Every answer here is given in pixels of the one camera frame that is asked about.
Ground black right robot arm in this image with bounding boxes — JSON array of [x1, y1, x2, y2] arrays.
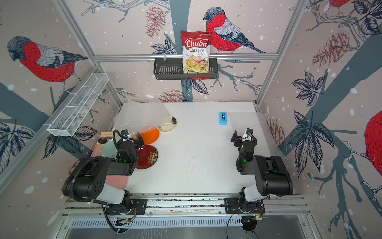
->
[[230, 128, 293, 204]]

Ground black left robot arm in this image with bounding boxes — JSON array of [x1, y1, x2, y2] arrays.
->
[[62, 129, 144, 209]]

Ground stack of bubble wrap sheets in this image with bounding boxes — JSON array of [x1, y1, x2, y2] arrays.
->
[[113, 101, 171, 135]]

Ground mint green floral plate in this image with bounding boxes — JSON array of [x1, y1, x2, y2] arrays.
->
[[100, 139, 118, 159]]

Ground orange plastic plate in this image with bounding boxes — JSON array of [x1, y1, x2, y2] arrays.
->
[[140, 128, 160, 145]]

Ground pink plastic tray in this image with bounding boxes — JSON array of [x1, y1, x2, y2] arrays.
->
[[91, 131, 129, 189]]

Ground blue tape dispenser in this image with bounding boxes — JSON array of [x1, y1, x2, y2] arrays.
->
[[219, 112, 227, 125]]

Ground cream plate with dark spot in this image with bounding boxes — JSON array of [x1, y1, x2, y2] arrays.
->
[[157, 116, 177, 132]]

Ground Chuba cassava chips bag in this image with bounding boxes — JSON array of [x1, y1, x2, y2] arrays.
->
[[181, 31, 212, 74]]

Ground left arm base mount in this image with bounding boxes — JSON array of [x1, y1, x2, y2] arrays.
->
[[105, 199, 148, 216]]

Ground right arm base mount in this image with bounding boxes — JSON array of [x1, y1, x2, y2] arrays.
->
[[224, 198, 265, 214]]

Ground white wire mesh shelf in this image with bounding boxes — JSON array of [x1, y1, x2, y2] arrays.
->
[[47, 73, 109, 136]]

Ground black wire wall basket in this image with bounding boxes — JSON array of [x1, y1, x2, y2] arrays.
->
[[153, 58, 218, 80]]

